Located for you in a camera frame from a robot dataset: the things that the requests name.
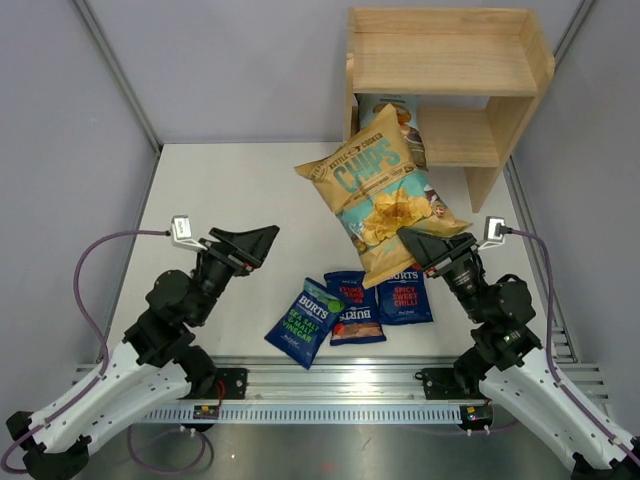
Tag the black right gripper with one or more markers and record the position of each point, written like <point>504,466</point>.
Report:
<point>449,252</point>

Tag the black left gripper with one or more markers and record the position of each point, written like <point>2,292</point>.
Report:
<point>242,252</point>

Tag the blue sea salt vinegar bag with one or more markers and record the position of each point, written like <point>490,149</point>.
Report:
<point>302,329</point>

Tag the large kettle cooked chips bag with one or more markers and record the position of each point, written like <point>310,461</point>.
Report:
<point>374,188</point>

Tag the olive light-blue chips bag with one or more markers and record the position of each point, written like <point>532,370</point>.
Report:
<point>369,105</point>

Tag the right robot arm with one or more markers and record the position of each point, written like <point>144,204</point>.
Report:
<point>509,364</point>

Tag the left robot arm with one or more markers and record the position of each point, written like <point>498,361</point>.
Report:
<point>156,361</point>

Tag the wooden two-tier shelf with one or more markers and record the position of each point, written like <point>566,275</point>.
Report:
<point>480,74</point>

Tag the blue spicy sweet chilli bag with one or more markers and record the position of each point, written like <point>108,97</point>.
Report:
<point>403,300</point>

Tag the blue upside-down Burts chilli bag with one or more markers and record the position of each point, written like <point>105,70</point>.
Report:
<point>359,322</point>

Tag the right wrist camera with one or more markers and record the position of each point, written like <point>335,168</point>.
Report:
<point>495,231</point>

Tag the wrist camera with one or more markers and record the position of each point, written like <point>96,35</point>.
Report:
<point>495,231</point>
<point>181,234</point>

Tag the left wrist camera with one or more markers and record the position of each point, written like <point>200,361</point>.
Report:
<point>181,234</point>

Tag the right aluminium frame post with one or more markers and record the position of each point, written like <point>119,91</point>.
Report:
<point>537,174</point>

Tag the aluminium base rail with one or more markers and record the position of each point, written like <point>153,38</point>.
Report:
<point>404,390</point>

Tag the aluminium corner frame post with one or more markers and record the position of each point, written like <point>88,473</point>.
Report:
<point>97,35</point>

